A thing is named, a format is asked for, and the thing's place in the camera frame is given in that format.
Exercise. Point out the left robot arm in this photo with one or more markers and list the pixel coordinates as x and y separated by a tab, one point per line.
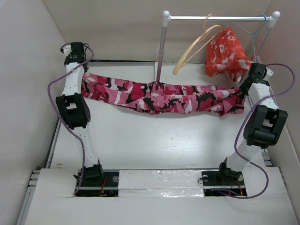
75	112

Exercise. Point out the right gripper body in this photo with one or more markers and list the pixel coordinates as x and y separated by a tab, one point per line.
243	89

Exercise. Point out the pink camouflage trousers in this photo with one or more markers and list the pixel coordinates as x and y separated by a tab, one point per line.
158	97

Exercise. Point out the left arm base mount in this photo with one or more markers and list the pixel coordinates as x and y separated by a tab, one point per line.
96	182

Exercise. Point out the silver foil tape strip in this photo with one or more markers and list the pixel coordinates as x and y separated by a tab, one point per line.
160	183

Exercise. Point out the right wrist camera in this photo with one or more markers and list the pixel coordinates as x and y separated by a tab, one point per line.
269	74

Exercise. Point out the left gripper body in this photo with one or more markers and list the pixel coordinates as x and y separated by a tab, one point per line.
86	68

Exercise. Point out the blue wire hanger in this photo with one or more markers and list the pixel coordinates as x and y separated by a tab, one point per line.
253	34

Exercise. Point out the white clothes rack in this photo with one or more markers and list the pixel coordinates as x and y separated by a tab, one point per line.
270	22

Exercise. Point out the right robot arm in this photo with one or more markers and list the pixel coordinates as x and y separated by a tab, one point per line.
262	127

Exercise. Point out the wooden clothes hanger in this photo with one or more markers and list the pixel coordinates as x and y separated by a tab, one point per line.
209	33

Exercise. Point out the orange white patterned garment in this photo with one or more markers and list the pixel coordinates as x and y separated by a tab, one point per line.
226	54

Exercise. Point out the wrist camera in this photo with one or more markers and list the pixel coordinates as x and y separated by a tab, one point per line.
66	49
269	74

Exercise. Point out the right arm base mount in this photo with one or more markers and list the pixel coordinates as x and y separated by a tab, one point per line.
222	181

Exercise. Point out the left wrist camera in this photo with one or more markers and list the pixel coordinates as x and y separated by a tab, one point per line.
66	49

